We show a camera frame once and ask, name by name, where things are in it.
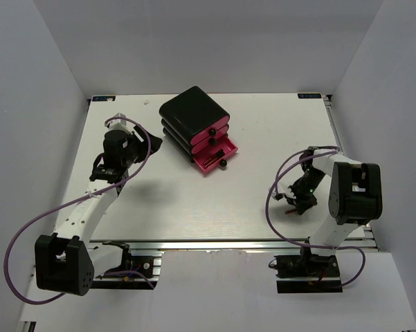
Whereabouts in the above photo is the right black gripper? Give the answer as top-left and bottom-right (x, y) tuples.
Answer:
(283, 169), (326, 214)

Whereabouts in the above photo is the black pink drawer organizer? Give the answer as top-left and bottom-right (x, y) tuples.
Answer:
(159, 86), (230, 169)

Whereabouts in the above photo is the pink drawer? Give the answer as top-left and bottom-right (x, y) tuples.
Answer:
(190, 124), (229, 154)
(192, 136), (238, 175)
(190, 116), (230, 146)

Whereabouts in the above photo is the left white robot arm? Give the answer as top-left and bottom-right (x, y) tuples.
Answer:
(35, 123), (163, 296)

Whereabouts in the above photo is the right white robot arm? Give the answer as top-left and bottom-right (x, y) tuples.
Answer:
(287, 147), (383, 276)

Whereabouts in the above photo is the blue label left corner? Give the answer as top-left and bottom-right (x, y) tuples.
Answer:
(91, 95), (116, 102)

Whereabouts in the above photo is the blue label corner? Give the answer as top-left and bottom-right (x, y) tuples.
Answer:
(91, 95), (116, 102)
(297, 93), (322, 99)

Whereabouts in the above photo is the blue label right corner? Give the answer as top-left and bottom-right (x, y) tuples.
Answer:
(297, 93), (322, 99)

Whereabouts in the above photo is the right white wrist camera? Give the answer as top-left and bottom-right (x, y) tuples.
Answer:
(271, 189), (296, 205)

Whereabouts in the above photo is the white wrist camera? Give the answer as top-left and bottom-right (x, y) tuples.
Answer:
(271, 189), (296, 205)
(105, 113), (132, 134)

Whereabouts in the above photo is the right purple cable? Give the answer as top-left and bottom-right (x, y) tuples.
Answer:
(264, 145), (367, 288)

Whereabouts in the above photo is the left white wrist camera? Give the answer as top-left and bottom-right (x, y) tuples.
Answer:
(105, 113), (132, 134)

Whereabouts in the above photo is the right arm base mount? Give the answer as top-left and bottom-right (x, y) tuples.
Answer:
(268, 248), (343, 294)

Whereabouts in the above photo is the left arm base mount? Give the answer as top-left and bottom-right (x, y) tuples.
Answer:
(88, 241), (159, 291)

